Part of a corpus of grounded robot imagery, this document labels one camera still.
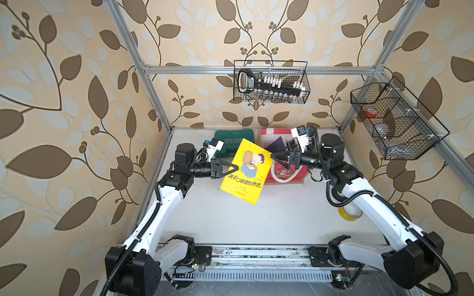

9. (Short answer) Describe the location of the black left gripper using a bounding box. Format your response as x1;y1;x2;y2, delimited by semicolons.
186;160;237;181

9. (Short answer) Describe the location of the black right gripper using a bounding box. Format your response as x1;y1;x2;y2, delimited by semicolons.
272;144;331;171

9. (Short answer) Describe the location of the burlap canvas bag red front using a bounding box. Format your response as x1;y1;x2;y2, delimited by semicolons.
257;128;308;185

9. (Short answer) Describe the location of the yellow book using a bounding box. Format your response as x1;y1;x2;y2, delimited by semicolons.
220;139;274;205

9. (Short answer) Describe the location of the worn purple barcode book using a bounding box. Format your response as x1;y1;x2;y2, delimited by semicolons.
265;136;287;153

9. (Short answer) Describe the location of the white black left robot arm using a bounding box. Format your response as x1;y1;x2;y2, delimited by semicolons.
100;139;238;296

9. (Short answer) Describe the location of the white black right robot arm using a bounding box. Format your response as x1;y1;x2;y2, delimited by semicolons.
271;126;459;296

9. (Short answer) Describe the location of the green plastic tool case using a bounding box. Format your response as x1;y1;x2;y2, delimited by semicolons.
214;129;255;159

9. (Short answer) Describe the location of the black socket wrench set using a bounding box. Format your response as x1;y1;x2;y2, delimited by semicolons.
237;69;306;96

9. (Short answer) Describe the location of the yellow tape roll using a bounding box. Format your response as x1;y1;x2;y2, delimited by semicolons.
338;203;363;222

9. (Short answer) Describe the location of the red tape roll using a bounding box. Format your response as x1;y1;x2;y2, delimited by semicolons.
365;107;378;118

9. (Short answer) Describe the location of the small circuit board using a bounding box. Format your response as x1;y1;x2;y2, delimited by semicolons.
331;271;352;290

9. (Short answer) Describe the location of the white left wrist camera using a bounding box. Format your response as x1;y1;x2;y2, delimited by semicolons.
204;138;224;162

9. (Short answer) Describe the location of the black wire basket back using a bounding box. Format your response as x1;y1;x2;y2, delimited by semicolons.
233;59;311;104

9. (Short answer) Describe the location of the black wire basket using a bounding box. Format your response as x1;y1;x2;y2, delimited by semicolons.
233;59;311;104
350;76;450;160

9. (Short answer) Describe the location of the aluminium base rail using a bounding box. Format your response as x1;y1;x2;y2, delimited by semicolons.
114;243;412;284

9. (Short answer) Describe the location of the black wire basket right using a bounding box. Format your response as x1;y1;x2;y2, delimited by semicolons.
350;76;450;160

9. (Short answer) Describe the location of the aluminium frame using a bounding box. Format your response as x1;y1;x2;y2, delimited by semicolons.
103;0;474;175

